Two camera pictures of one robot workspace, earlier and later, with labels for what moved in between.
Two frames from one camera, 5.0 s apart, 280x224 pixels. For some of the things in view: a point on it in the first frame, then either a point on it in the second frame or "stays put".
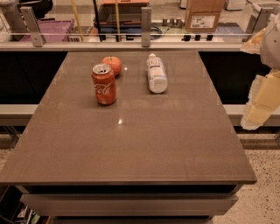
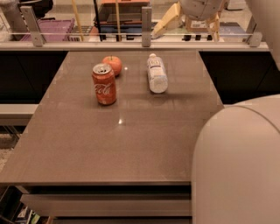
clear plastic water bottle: x=157 y=74 stays put
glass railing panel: x=120 y=21 stays put
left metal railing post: x=32 y=25 stays put
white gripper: x=271 y=44 -> x=200 y=6
